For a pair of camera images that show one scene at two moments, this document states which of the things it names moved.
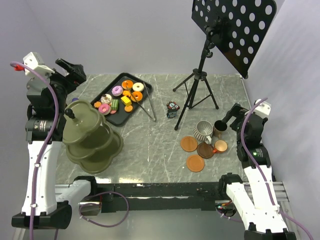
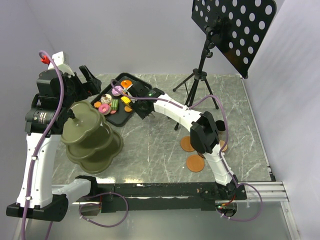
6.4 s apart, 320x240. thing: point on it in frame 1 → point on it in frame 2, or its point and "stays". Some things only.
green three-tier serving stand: [90, 143] stays
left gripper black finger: [67, 66] → [87, 74]
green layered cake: [114, 104] stays
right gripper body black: [238, 111] → [135, 101]
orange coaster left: [189, 143] stays
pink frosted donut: [104, 109] stays
